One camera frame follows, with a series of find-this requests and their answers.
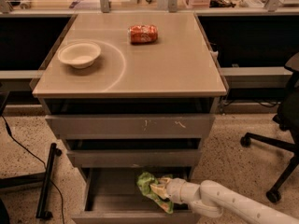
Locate green rice chip bag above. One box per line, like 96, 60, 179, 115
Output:
136, 172, 174, 214

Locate orange soda can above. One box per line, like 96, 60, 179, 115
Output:
128, 24, 158, 44

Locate black stand leg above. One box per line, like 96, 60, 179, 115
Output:
36, 143, 62, 220

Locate top drawer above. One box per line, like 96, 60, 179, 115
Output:
46, 114, 214, 139

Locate black office chair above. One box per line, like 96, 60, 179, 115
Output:
239, 52, 299, 203

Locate grey drawer cabinet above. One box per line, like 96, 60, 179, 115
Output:
32, 12, 228, 224

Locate middle drawer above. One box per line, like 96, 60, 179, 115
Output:
67, 149, 200, 168

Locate open bottom drawer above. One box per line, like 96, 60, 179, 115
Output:
72, 167, 199, 224

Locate white bowl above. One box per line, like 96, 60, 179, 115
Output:
58, 41, 101, 69

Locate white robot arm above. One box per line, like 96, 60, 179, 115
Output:
150, 178, 299, 224

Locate black floor cable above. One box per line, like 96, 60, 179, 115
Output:
0, 115, 66, 224

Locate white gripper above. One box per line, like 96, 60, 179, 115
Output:
150, 177, 190, 204

